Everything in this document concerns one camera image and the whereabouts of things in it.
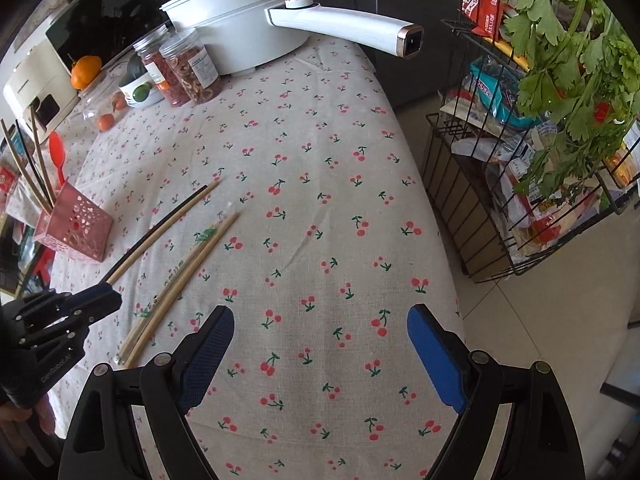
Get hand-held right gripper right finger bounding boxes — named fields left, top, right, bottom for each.
left=406, top=303, right=587, bottom=480

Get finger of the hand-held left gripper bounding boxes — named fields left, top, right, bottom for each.
left=0, top=284, right=120, bottom=323
left=17, top=294, right=123, bottom=349

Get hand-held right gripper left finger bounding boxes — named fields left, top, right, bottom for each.
left=59, top=304, right=236, bottom=480

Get pink perforated utensil holder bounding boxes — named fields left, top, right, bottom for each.
left=34, top=181, right=115, bottom=263

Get paper-wrapped chopsticks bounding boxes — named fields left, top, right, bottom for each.
left=115, top=205, right=233, bottom=363

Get black chopstick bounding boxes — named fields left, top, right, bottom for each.
left=14, top=119, right=52, bottom=207
left=102, top=185, right=208, bottom=286

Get red plastic spoon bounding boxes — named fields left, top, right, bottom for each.
left=48, top=131, right=67, bottom=187

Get person's left hand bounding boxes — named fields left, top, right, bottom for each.
left=0, top=396, right=57, bottom=456

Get clear container with red label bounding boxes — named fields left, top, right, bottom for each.
left=0, top=162, right=21, bottom=196

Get clear container with black lid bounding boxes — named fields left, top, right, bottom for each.
left=7, top=125, right=33, bottom=166

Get clear glass jar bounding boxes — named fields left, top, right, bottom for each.
left=77, top=72, right=128, bottom=133

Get cherry print tablecloth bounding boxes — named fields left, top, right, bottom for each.
left=47, top=35, right=466, bottom=480

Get white ceramic bowl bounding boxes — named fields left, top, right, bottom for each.
left=119, top=72, right=165, bottom=108

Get cream air fryer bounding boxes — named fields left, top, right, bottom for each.
left=2, top=42, right=81, bottom=133

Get large orange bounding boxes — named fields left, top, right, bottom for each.
left=70, top=55, right=103, bottom=90

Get jar of red dried fruit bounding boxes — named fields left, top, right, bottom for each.
left=132, top=24, right=191, bottom=107

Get jar of dried fruit rings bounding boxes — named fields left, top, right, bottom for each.
left=159, top=27, right=224, bottom=106

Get blue snack packet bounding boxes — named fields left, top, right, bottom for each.
left=467, top=57, right=546, bottom=128

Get black microwave oven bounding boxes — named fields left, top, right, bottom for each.
left=45, top=0, right=211, bottom=73

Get white electric pot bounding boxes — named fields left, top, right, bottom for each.
left=160, top=0, right=425, bottom=77

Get bunch of leafy greens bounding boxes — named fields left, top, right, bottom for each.
left=497, top=0, right=640, bottom=196

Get grey refrigerator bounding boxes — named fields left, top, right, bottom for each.
left=345, top=0, right=471, bottom=108

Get black wire rack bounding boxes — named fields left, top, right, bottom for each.
left=425, top=0, right=640, bottom=283

